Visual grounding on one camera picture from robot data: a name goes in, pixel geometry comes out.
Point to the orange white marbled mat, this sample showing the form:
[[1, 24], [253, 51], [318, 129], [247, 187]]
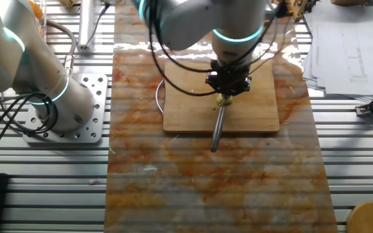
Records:
[[206, 181]]

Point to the orange fruit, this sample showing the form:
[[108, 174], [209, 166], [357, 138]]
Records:
[[37, 10], [39, 29]]

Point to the white plastic wrap roll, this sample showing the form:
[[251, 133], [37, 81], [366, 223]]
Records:
[[86, 26]]

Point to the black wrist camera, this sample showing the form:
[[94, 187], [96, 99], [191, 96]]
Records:
[[280, 11]]

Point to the pale green scallion piece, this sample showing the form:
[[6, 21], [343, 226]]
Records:
[[228, 101]]

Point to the stack of white papers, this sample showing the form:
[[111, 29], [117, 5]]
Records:
[[351, 64]]

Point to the steel cleaver knife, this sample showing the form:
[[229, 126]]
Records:
[[217, 129]]

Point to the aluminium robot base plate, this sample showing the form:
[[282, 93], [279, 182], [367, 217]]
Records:
[[97, 97]]

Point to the clear plastic fruit pack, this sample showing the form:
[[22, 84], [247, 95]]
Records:
[[41, 20]]

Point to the wooden peg rack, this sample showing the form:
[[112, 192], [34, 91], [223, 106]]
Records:
[[296, 13]]

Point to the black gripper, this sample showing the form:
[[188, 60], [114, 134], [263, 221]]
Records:
[[228, 81]]

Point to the round wooden disc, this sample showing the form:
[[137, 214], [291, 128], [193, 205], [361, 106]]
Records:
[[371, 220]]

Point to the wooden cutting board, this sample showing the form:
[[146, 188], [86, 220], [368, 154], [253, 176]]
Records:
[[254, 113]]

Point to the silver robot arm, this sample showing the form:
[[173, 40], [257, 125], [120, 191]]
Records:
[[11, 64]]

